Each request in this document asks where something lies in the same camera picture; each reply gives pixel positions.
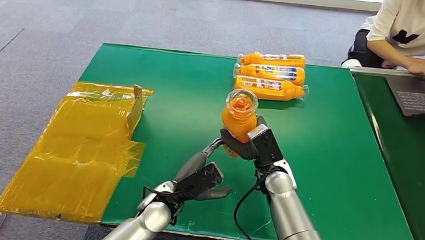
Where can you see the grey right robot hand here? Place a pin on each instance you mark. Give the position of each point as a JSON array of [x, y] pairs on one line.
[[240, 150]]

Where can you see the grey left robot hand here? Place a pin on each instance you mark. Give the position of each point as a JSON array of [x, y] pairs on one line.
[[191, 167]]

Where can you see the orange detergent bottle clear cap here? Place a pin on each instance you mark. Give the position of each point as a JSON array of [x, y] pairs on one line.
[[252, 71], [257, 57], [239, 117], [267, 93]]

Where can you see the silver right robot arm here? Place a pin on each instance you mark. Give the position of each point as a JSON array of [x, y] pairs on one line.
[[295, 224]]

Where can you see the person's right forearm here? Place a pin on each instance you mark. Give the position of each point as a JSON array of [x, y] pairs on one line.
[[388, 53]]

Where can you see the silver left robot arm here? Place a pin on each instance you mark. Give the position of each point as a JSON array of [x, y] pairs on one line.
[[139, 227]]

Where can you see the dark grey laptop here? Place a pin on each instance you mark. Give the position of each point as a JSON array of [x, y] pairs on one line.
[[423, 98]]

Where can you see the person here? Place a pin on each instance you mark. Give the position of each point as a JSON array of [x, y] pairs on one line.
[[406, 24]]

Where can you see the person's white shoe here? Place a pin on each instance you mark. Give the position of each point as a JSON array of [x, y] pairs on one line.
[[351, 63]]

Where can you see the large green table mat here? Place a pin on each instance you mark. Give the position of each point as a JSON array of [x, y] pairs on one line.
[[176, 93]]

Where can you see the dark green table mat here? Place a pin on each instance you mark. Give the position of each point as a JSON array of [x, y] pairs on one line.
[[413, 169]]

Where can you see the yellow film-wrapped flat cardboard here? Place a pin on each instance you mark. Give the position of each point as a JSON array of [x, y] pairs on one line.
[[80, 154]]

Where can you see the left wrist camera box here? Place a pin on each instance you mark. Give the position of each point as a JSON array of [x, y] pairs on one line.
[[202, 179]]

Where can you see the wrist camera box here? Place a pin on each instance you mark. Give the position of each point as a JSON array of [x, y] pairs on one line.
[[269, 148], [202, 179]]

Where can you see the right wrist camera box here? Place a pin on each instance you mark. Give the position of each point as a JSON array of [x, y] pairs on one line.
[[269, 148]]

